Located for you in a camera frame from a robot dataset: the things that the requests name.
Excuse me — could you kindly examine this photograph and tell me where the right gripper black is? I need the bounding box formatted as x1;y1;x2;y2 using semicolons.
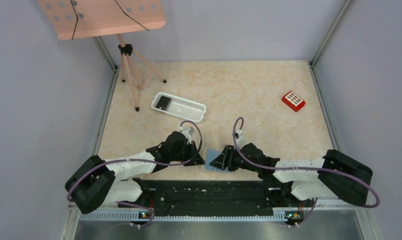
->
210;143;260;172

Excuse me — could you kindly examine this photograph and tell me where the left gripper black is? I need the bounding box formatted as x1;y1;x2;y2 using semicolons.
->
170;140;206;166

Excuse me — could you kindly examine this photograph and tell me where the black credit card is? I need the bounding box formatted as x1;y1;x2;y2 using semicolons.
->
155;95;171;111

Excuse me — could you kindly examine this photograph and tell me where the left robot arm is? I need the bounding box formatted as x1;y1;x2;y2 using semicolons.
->
64;131;205;214

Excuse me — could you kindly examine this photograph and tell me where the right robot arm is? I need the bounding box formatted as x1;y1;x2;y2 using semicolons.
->
209;143;373;207

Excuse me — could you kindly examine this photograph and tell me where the white plastic basket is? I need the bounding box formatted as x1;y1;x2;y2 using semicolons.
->
151;92;207;123

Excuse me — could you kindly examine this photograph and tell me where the red toy brick block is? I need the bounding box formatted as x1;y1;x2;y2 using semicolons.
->
281;90;306;112

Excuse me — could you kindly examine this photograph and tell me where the pink music stand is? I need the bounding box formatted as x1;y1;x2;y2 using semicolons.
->
37;0;167;111

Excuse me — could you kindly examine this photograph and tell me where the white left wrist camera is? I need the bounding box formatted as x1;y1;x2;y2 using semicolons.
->
179;126;195;144

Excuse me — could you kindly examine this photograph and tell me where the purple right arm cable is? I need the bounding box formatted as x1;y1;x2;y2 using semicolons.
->
232;116;381;229

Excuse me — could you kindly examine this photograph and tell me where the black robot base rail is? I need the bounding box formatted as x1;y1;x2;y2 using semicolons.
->
134;178;313;217

